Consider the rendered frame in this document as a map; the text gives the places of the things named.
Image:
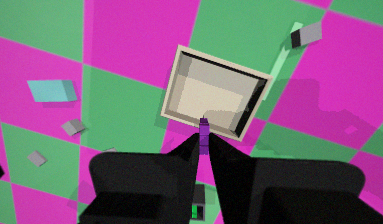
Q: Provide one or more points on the light blue flat block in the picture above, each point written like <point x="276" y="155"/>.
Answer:
<point x="52" y="91"/>

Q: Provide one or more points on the green fuse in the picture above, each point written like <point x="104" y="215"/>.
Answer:
<point x="194" y="211"/>

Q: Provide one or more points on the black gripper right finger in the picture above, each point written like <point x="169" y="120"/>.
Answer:
<point x="241" y="180"/>

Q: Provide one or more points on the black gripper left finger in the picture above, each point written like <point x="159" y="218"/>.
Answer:
<point x="172" y="174"/>

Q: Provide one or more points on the violet fuse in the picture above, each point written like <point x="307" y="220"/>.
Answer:
<point x="204" y="128"/>

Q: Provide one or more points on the beige shallow tray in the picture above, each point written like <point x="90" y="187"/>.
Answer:
<point x="227" y="94"/>

